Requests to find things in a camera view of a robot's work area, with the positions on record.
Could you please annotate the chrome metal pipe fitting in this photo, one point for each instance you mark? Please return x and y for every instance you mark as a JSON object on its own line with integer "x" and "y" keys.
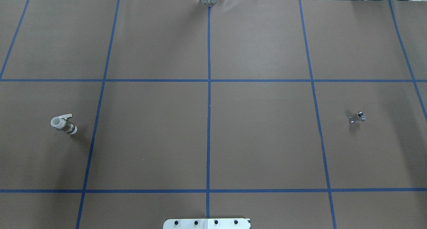
{"x": 359, "y": 116}

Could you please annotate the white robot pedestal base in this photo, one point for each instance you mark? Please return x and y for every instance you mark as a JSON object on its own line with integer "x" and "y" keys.
{"x": 208, "y": 223}

